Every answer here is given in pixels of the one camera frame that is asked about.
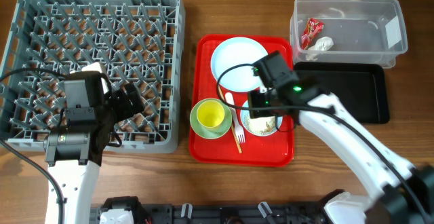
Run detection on wooden chopstick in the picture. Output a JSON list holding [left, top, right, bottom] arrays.
[[217, 85, 243, 154]]

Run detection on red plastic tray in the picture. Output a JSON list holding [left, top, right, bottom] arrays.
[[189, 34, 294, 167]]

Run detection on clear plastic bin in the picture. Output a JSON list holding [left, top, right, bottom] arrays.
[[290, 0, 408, 69]]

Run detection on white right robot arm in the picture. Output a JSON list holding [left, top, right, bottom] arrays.
[[248, 81, 433, 223]]

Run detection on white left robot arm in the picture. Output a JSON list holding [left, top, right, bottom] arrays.
[[44, 83, 144, 223]]

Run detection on black waste tray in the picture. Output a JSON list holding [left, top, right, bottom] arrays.
[[294, 62, 391, 124]]

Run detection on white napkin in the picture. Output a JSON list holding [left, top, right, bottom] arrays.
[[306, 37, 334, 61]]

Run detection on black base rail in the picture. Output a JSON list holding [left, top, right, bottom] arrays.
[[89, 197, 331, 224]]

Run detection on small light blue bowl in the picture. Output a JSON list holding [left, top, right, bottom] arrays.
[[239, 110, 283, 136]]

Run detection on white plastic fork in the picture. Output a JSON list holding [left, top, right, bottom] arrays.
[[224, 92, 245, 144]]

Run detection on red snack wrapper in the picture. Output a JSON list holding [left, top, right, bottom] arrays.
[[300, 18, 324, 50]]

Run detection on grey dishwasher rack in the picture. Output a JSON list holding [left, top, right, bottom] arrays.
[[1, 0, 185, 153]]

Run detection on yellow plastic cup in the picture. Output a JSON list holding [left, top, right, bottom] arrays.
[[197, 100, 225, 130]]

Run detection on large light blue plate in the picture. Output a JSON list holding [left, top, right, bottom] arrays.
[[210, 37, 268, 92]]

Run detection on rice and food scraps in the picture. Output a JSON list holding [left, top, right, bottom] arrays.
[[249, 117, 275, 134]]

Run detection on green saucer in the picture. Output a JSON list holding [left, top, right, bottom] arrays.
[[190, 98, 232, 139]]

